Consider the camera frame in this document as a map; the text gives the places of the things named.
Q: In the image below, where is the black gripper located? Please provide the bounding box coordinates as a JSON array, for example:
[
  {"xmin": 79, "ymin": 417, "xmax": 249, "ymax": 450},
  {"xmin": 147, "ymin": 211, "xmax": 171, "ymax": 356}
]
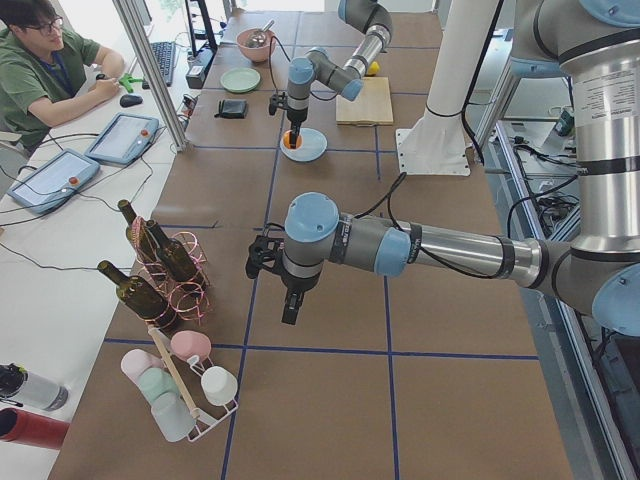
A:
[
  {"xmin": 287, "ymin": 107, "xmax": 307, "ymax": 149},
  {"xmin": 281, "ymin": 271, "xmax": 320, "ymax": 325}
]

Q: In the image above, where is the orange fruit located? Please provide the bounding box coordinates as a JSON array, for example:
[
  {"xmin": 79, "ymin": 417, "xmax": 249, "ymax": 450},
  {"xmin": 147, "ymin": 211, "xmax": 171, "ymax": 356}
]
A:
[{"xmin": 282, "ymin": 130, "xmax": 296, "ymax": 150}]

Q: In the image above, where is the light blue plate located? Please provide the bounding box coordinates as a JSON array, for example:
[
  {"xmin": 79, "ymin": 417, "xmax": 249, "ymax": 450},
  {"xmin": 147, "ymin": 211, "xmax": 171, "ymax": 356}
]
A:
[{"xmin": 279, "ymin": 127, "xmax": 327, "ymax": 163}]

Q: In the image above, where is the light green plate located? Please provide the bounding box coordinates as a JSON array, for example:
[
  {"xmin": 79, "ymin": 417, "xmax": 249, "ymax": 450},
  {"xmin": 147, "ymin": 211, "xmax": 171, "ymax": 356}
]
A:
[{"xmin": 220, "ymin": 67, "xmax": 261, "ymax": 94}]

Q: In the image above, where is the grey folded cloth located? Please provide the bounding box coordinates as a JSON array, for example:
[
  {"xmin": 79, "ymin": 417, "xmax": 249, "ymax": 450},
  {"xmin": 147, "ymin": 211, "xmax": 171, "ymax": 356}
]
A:
[{"xmin": 214, "ymin": 99, "xmax": 248, "ymax": 119}]

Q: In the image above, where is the wooden cutting board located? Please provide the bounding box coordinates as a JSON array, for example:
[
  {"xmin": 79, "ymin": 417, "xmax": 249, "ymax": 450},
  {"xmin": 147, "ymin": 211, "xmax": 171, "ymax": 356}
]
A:
[{"xmin": 336, "ymin": 77, "xmax": 394, "ymax": 126}]

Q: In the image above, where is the pink bowl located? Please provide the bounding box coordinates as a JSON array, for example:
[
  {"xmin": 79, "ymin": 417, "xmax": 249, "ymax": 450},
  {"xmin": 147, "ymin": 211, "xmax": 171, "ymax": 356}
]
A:
[{"xmin": 236, "ymin": 28, "xmax": 274, "ymax": 63}]

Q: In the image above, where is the metal scoop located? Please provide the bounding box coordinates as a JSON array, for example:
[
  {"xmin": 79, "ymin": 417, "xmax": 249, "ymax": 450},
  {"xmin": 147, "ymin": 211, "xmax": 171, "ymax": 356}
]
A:
[{"xmin": 245, "ymin": 19, "xmax": 275, "ymax": 48}]

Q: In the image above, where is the lemon near board upper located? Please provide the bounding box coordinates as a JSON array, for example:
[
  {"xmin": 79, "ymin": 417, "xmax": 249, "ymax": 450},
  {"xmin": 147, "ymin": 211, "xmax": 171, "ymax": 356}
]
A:
[{"xmin": 366, "ymin": 61, "xmax": 380, "ymax": 77}]

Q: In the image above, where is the white cup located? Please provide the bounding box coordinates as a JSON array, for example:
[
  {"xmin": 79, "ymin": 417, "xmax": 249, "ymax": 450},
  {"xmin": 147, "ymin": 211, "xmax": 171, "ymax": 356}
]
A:
[{"xmin": 201, "ymin": 366, "xmax": 238, "ymax": 406}]

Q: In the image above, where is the black small computer box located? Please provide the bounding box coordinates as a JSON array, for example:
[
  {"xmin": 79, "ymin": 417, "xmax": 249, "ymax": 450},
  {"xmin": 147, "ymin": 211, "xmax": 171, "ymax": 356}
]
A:
[{"xmin": 185, "ymin": 47, "xmax": 214, "ymax": 90}]

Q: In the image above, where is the pink cup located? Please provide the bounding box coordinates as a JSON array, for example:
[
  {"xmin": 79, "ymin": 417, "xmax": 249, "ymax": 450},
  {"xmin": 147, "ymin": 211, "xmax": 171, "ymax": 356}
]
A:
[{"xmin": 170, "ymin": 330, "xmax": 212, "ymax": 361}]

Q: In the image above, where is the dark wine bottle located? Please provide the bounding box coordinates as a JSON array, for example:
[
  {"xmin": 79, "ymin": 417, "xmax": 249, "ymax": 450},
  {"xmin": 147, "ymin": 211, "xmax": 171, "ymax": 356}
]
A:
[
  {"xmin": 146, "ymin": 220, "xmax": 204, "ymax": 285},
  {"xmin": 117, "ymin": 199, "xmax": 156, "ymax": 268},
  {"xmin": 97, "ymin": 260, "xmax": 179, "ymax": 332}
]

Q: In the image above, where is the white cup rack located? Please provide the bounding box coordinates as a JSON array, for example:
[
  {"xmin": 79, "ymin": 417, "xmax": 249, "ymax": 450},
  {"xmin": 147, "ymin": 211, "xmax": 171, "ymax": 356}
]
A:
[{"xmin": 148, "ymin": 329, "xmax": 240, "ymax": 444}]

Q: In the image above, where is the black keyboard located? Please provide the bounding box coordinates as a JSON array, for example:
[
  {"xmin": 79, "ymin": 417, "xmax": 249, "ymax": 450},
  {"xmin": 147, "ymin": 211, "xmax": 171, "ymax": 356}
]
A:
[{"xmin": 150, "ymin": 41, "xmax": 176, "ymax": 87}]

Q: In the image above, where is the teach pendant far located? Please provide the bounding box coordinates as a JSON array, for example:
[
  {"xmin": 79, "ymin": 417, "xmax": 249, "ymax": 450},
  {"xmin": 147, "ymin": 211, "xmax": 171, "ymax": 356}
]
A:
[{"xmin": 85, "ymin": 112, "xmax": 159, "ymax": 166}]

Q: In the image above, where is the teach pendant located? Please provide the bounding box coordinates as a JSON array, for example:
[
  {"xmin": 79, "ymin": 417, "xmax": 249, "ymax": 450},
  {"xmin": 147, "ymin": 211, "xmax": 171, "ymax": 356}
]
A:
[
  {"xmin": 85, "ymin": 112, "xmax": 159, "ymax": 166},
  {"xmin": 8, "ymin": 149, "xmax": 100, "ymax": 214}
]

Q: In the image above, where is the black computer mouse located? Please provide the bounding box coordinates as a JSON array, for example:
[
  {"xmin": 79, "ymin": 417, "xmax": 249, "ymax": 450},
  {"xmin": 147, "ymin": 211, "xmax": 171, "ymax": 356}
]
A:
[{"xmin": 119, "ymin": 94, "xmax": 143, "ymax": 108}]

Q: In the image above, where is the teach pendant near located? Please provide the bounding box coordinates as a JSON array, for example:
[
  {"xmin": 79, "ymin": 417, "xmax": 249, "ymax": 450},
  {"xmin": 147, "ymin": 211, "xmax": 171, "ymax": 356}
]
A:
[{"xmin": 8, "ymin": 149, "xmax": 100, "ymax": 214}]

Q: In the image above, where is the person in green shirt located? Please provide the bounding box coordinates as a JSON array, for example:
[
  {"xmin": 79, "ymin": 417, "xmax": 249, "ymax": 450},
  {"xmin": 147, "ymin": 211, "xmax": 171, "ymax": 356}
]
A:
[{"xmin": 1, "ymin": 1, "xmax": 125, "ymax": 153}]

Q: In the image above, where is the grey water bottle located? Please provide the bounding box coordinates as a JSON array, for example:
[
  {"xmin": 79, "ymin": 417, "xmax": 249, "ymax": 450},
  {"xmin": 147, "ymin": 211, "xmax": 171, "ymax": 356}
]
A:
[{"xmin": 1, "ymin": 363, "xmax": 69, "ymax": 411}]

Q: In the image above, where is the red bottle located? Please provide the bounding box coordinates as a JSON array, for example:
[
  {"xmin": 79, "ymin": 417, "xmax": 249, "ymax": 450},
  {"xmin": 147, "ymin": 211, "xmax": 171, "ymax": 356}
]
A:
[{"xmin": 1, "ymin": 408, "xmax": 70, "ymax": 450}]

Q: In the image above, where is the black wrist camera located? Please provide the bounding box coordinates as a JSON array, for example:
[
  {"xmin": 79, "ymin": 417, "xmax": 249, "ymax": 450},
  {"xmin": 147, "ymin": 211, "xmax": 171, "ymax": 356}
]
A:
[
  {"xmin": 268, "ymin": 92, "xmax": 288, "ymax": 116},
  {"xmin": 245, "ymin": 235, "xmax": 284, "ymax": 279}
]

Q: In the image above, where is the copper wire bottle rack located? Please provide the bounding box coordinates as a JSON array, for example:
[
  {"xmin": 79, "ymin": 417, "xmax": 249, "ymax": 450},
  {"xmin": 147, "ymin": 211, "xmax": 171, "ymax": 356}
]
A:
[{"xmin": 127, "ymin": 216, "xmax": 211, "ymax": 326}]

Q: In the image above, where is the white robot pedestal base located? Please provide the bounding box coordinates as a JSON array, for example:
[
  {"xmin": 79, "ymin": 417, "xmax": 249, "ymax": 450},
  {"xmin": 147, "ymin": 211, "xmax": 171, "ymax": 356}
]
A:
[{"xmin": 396, "ymin": 0, "xmax": 502, "ymax": 176}]

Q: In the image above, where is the aluminium frame post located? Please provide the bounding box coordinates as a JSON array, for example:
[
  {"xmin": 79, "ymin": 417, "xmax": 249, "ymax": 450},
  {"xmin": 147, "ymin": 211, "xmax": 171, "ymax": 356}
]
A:
[{"xmin": 112, "ymin": 0, "xmax": 188, "ymax": 152}]

